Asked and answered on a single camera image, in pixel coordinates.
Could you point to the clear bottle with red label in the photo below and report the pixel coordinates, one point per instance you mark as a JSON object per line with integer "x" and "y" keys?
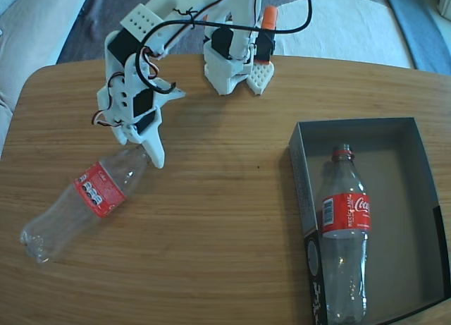
{"x": 100, "y": 194}
{"x": 347, "y": 215}

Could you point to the grey cardboard box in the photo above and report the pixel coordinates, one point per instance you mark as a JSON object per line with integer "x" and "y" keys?
{"x": 398, "y": 184}

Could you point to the dark grey rug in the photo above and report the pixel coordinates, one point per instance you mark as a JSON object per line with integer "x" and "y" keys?
{"x": 102, "y": 7}

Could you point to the white sofa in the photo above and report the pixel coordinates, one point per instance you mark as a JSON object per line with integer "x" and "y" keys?
{"x": 28, "y": 39}

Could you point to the orange and black clamp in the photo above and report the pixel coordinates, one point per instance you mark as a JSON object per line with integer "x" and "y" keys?
{"x": 270, "y": 16}

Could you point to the white cloth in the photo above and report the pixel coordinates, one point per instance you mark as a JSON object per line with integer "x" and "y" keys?
{"x": 352, "y": 32}

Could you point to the blue fabric strip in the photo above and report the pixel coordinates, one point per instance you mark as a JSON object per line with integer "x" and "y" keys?
{"x": 423, "y": 39}

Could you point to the white upholstered furniture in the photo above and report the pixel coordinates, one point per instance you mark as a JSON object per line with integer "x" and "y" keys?
{"x": 444, "y": 6}

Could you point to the flat white camera mount plate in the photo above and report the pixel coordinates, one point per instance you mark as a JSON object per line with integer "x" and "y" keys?
{"x": 169, "y": 92}

